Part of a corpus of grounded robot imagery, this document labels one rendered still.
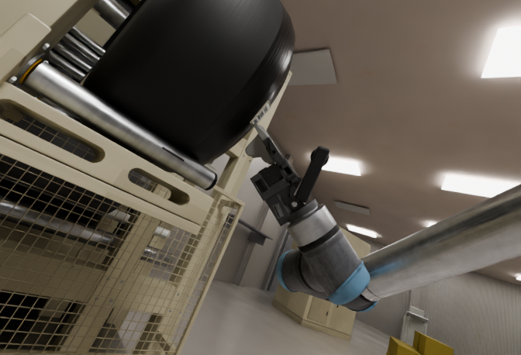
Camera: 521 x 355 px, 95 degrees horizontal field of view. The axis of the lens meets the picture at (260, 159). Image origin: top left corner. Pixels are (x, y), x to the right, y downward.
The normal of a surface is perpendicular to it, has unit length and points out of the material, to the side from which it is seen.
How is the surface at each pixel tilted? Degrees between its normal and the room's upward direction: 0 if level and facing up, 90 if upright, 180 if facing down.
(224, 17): 101
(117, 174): 90
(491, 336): 90
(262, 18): 86
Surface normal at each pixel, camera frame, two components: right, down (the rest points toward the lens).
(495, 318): -0.43, -0.50
